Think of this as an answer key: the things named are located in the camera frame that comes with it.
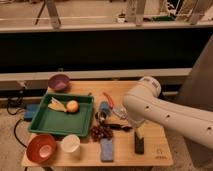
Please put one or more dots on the blue power box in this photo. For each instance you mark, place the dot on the blue power box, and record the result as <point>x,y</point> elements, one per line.
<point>30,111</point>

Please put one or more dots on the grey folded cloth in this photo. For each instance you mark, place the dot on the grey folded cloth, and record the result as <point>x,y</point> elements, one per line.
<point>119,112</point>

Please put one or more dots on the blue cylindrical can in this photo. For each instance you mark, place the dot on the blue cylindrical can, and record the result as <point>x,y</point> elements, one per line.
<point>104,107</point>

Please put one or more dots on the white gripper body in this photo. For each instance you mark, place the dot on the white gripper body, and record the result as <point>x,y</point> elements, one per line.
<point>139,134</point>

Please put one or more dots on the bunch of dark grapes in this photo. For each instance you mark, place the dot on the bunch of dark grapes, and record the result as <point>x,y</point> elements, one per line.
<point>99,132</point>

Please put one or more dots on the red bowl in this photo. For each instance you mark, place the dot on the red bowl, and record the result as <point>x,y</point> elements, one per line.
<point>41,148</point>

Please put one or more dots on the black remote control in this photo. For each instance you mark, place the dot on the black remote control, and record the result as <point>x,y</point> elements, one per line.
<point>139,145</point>

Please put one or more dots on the blue sponge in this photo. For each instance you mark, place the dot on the blue sponge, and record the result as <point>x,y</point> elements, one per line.
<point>107,150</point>

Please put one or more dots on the green plastic tray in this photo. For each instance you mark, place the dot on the green plastic tray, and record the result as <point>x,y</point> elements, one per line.
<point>47,120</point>

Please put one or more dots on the yellow banana piece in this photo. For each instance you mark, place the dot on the yellow banana piece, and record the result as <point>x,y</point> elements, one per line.
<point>56,105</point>

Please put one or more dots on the purple bowl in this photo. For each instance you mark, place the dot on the purple bowl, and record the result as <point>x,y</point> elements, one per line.
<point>58,82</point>

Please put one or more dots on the orange carrot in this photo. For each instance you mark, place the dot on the orange carrot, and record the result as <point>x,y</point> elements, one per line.
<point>110,101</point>

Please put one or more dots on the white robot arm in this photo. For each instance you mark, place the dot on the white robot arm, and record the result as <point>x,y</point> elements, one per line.
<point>142,102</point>

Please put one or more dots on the peach fruit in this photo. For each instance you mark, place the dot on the peach fruit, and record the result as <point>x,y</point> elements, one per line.
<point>72,106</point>

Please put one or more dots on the white cup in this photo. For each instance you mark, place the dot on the white cup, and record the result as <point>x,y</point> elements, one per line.
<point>70,143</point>

